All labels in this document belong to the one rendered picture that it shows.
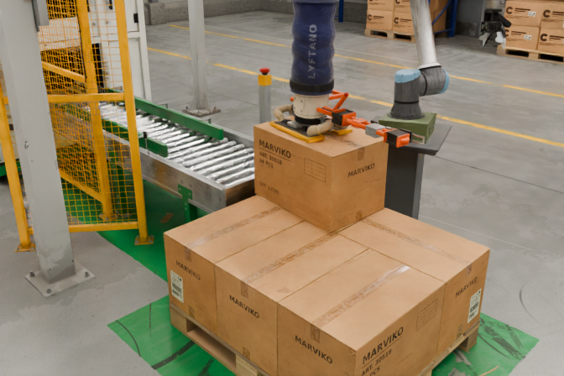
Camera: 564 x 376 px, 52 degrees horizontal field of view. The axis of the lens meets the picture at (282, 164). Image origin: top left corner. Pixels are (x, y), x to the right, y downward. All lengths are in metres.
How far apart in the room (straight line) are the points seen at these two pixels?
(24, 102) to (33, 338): 1.20
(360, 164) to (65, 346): 1.71
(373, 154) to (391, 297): 0.79
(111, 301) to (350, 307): 1.55
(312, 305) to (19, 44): 1.91
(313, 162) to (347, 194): 0.23
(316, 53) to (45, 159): 1.56
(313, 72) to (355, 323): 1.23
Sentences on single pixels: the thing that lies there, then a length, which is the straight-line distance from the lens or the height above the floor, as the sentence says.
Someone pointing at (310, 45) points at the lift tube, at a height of 1.40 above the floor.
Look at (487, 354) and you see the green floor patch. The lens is 3.10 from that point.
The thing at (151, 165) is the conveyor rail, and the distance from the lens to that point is 3.73.
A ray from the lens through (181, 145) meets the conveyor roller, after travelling 3.98.
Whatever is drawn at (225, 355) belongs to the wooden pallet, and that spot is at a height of 0.02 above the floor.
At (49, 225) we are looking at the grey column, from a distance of 3.48.
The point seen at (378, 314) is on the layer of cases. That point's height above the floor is 0.54.
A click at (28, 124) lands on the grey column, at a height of 0.98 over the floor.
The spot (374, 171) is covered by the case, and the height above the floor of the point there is 0.79.
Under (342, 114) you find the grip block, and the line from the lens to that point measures 2.78.
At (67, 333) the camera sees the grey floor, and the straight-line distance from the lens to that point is 3.25.
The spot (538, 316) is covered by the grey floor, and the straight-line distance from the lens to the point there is 3.45.
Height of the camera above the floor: 1.91
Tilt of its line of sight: 22 degrees down
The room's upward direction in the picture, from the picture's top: straight up
